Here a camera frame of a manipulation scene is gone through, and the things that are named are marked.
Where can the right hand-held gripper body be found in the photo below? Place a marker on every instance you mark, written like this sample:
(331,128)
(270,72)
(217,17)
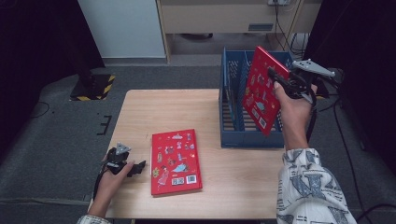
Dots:
(303,84)

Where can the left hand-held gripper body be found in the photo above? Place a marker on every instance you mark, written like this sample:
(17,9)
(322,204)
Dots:
(118,160)

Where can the red picture book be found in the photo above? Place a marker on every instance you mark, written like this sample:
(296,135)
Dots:
(261,93)
(176,161)

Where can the blue plastic file rack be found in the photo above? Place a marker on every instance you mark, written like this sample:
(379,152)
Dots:
(236,137)

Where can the person's left hand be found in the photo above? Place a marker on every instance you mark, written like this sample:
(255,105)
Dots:
(107,186)

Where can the person's right hand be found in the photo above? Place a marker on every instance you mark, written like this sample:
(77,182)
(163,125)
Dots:
(295,118)

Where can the white power strip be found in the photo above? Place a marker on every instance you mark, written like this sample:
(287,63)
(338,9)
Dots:
(278,2)

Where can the black yellow striped stand base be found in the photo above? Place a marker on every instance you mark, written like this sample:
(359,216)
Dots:
(93,88)

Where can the beige wooden desk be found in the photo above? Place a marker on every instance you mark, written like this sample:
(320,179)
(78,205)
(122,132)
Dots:
(214,15)

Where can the white cabinet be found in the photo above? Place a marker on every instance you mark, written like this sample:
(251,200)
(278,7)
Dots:
(124,28)

